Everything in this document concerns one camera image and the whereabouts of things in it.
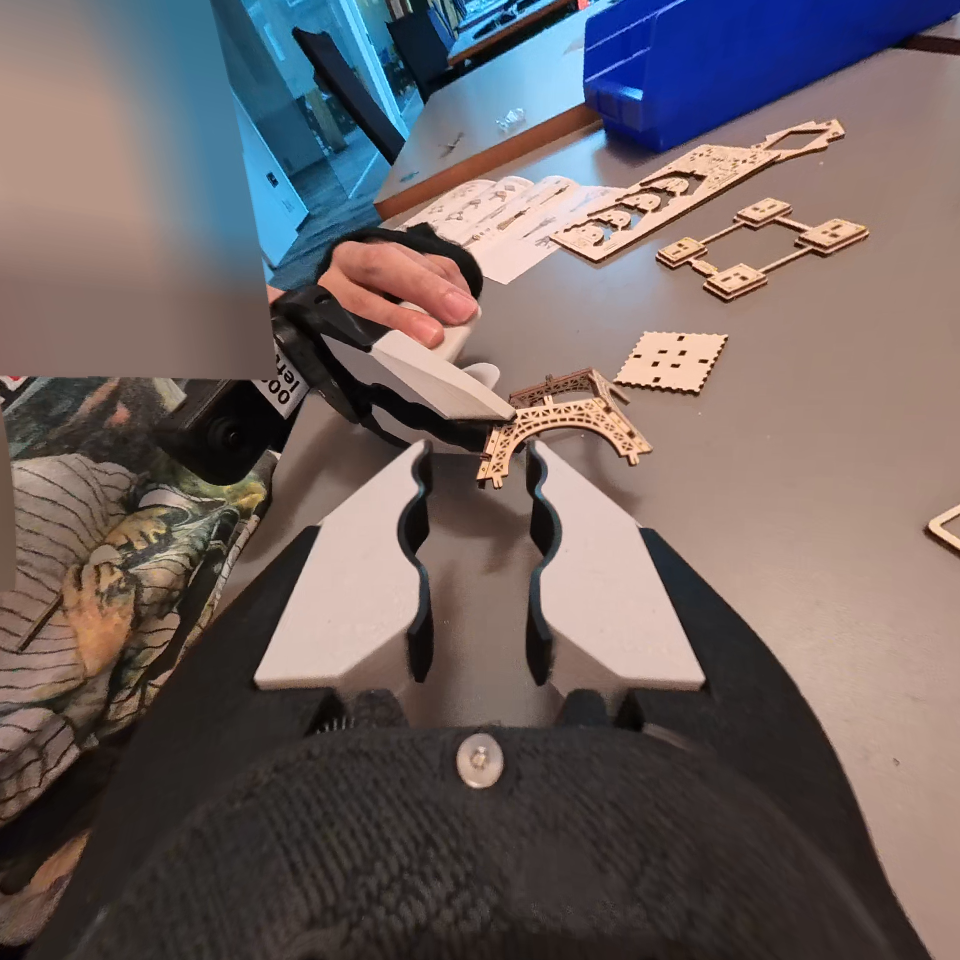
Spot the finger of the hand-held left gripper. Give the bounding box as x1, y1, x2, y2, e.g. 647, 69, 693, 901
360, 381, 498, 456
369, 328, 520, 423

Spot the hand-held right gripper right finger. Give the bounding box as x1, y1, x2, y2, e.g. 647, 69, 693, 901
525, 439, 709, 710

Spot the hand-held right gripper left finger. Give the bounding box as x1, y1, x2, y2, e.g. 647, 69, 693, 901
252, 439, 436, 710

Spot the wooden tower base model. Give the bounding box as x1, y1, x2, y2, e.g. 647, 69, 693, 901
476, 366, 655, 492

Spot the grey desk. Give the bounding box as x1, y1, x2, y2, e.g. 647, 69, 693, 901
213, 48, 960, 954

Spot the person's left hand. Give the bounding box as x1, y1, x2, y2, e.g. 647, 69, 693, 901
322, 240, 483, 350

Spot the person's printed clothing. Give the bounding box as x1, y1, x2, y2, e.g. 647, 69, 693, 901
0, 375, 280, 830

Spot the open instruction booklet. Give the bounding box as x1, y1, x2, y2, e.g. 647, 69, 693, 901
388, 174, 625, 288

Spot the square wooden platform piece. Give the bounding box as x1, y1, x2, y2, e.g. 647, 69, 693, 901
613, 328, 730, 399

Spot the white cabinet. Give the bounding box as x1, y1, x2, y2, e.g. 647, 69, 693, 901
231, 96, 310, 269

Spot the grey table with wooden edge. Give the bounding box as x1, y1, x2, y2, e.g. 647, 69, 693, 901
372, 41, 603, 221

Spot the black panel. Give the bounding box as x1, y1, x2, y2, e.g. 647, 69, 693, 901
291, 24, 408, 164

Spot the wooden sheet with arch cutouts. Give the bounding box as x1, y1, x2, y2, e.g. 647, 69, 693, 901
549, 117, 848, 265

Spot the blue plastic storage bin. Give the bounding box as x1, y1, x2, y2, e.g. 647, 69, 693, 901
582, 0, 960, 153

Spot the empty wooden sheet frame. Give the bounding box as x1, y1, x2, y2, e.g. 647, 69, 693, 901
926, 502, 960, 558

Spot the wooden four-pad frame piece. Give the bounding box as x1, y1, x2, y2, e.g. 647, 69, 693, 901
654, 195, 873, 304

